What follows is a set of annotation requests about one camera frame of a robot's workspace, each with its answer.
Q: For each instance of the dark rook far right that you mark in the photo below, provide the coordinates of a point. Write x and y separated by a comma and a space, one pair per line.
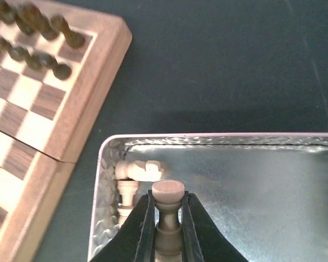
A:
73, 39

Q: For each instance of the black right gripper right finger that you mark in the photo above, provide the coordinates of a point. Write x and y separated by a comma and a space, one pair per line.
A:
202, 240

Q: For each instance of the dark knight right side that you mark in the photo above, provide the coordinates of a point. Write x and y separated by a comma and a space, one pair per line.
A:
38, 21

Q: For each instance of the wooden chessboard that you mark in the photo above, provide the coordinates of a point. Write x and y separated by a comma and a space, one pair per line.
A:
44, 121

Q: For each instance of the dark pawn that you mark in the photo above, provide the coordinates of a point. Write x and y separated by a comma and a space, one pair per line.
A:
47, 60
18, 53
62, 71
33, 61

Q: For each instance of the light bishop tray corner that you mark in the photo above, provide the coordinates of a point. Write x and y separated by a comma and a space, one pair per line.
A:
127, 190

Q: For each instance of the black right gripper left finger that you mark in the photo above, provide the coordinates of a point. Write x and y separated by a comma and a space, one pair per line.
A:
135, 240

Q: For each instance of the light knight in tray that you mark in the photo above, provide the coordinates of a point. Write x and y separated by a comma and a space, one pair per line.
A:
148, 171

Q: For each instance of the pink plastic tray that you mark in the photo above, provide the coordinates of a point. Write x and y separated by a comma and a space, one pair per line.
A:
267, 193

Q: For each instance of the light rook piece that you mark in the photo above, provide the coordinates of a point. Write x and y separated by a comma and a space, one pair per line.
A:
168, 196

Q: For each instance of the dark bishop right side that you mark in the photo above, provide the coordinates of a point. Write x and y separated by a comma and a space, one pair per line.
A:
22, 25

